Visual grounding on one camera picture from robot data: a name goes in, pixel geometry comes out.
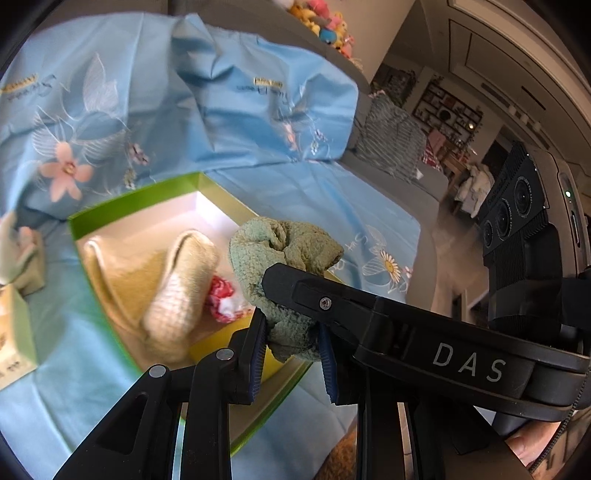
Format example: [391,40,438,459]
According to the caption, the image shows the red white woven cloth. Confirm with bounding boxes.
[209,274,252,322]

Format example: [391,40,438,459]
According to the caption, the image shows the blue floral bed sheet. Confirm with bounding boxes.
[0,11,423,462]

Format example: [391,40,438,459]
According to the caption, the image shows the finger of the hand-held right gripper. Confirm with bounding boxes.
[262,262,384,352]

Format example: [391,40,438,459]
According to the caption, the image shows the dark wall shelf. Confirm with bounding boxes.
[411,78,483,139]

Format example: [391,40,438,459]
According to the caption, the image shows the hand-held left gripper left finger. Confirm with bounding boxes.
[53,314,269,480]

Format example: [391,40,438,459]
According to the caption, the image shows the red checked cloth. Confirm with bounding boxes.
[422,134,444,172]

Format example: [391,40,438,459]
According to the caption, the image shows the pale yellow tissue pack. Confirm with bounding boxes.
[0,282,38,391]

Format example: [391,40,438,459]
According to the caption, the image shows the brown fuzzy rug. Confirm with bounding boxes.
[316,429,361,480]

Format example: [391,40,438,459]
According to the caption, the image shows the grey checked cushion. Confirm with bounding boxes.
[355,91,428,182]

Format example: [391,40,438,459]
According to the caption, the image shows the yellow waffle towel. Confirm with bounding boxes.
[141,231,220,365]

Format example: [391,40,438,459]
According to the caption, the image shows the row of colourful plush toys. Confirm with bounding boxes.
[277,0,365,63]

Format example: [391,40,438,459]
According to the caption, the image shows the grey sofa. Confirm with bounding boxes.
[171,0,467,319]

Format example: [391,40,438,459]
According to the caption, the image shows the person's right hand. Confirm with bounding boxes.
[505,422,575,469]

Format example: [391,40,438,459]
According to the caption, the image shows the white cloth pile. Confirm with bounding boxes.
[455,164,492,215]

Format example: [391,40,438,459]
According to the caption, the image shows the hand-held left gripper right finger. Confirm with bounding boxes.
[318,323,527,480]

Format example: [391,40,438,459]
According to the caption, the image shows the green cardboard box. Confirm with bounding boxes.
[68,172,347,457]

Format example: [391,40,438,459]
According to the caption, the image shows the green waffle cloth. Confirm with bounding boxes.
[229,218,345,363]

